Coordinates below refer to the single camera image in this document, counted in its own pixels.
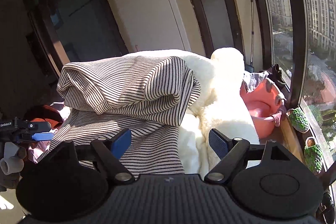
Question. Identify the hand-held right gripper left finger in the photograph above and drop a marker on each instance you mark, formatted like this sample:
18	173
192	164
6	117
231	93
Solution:
121	142

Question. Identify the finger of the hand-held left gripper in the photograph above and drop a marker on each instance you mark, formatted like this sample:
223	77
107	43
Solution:
42	137
39	125

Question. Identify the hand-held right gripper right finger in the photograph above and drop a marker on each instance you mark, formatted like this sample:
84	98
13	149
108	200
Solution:
219	144

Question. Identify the black white striped garment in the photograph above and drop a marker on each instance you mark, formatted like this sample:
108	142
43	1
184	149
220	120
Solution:
126	87

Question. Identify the metal clothes pole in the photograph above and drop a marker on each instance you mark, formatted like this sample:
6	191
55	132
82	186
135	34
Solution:
252	16

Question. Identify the red orange cloth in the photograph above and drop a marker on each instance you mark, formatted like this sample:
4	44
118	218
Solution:
46	113

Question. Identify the pale pink cloth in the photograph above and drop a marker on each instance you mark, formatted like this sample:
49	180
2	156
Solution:
39	151

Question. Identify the grey pipe fitting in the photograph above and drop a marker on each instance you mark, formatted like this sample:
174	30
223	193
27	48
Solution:
10	162

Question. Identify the white fluffy blanket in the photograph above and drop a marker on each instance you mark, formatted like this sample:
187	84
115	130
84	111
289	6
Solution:
223	98

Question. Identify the pink plastic basin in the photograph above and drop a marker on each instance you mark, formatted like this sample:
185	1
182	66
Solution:
258	106

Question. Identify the small mauve cloth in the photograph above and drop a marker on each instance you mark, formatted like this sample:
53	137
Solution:
278	115

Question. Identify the grey patterned cloth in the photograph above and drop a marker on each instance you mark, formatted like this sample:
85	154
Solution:
253	81

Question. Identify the green fuzzy slipper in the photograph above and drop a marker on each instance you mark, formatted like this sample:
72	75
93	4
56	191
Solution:
313	155
299	120

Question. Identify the dark glass sliding door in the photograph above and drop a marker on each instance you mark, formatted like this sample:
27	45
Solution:
81	22

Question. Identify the dark framed frosted window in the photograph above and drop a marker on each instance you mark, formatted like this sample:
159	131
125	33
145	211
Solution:
218	20

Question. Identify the black shiny shoe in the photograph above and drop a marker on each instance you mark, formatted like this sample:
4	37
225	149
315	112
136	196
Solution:
326	207

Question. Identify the white tall cabinet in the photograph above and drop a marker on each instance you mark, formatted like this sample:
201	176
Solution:
147	3

